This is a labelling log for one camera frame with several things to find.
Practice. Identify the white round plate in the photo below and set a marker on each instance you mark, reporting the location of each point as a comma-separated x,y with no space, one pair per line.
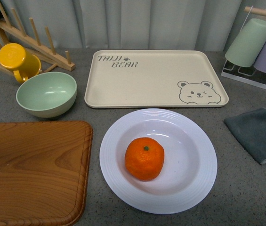
190,165

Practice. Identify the beige bear serving tray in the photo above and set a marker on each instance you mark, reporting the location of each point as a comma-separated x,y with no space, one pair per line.
153,78

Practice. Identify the light green bowl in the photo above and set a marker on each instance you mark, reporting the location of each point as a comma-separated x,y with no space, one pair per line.
47,95

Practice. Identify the grey curtain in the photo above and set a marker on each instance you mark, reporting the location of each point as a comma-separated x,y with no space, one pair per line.
203,25

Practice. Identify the wooden cutting board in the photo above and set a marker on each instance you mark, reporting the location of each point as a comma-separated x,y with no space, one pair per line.
44,170

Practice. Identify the light green cup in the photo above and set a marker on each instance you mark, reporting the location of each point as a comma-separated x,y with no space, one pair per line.
248,43

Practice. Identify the grey folded cloth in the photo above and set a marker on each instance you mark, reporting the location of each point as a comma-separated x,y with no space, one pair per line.
250,131

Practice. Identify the yellow mug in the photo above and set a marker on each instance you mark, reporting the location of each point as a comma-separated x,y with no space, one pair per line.
23,64

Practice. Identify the white cup holder rack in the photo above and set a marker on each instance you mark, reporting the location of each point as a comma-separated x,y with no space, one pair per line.
248,75

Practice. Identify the wooden peg drying rack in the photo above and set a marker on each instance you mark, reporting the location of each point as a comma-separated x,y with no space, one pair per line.
44,53

